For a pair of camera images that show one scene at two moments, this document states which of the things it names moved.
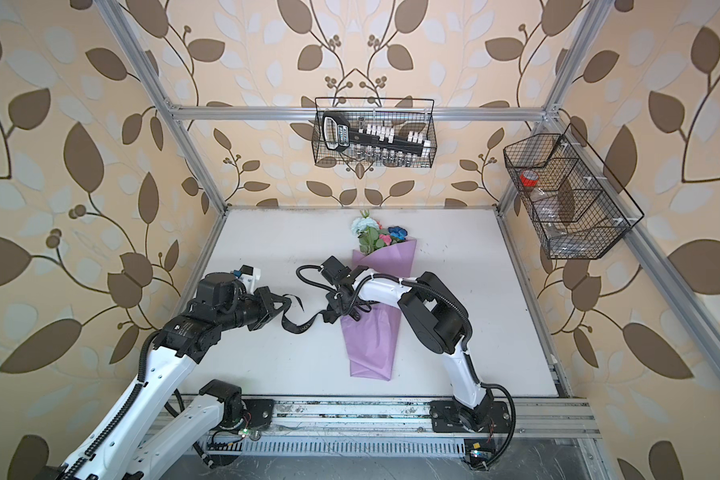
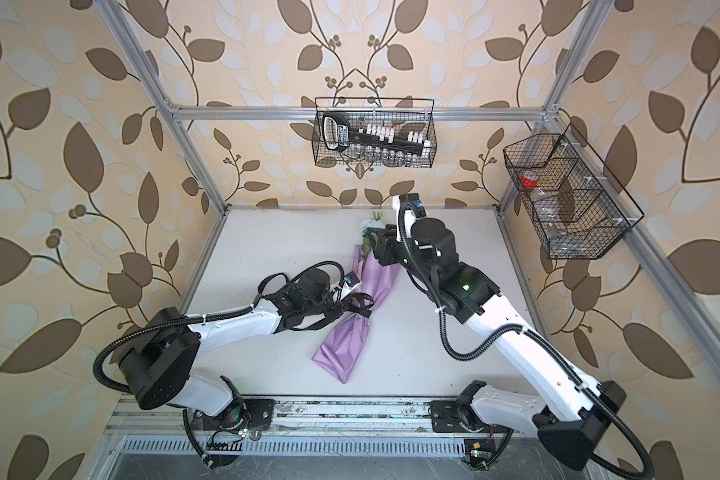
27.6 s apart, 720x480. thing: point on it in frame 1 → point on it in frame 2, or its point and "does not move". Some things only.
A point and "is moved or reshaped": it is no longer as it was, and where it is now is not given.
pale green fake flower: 360,225 is moved or reshaped
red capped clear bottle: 543,200 does not move
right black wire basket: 581,208 does not move
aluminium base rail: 410,419 does not move
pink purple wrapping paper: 371,341 is moved or reshaped
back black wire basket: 374,132 does not move
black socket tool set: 374,143 does not move
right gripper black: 337,306 → 387,242
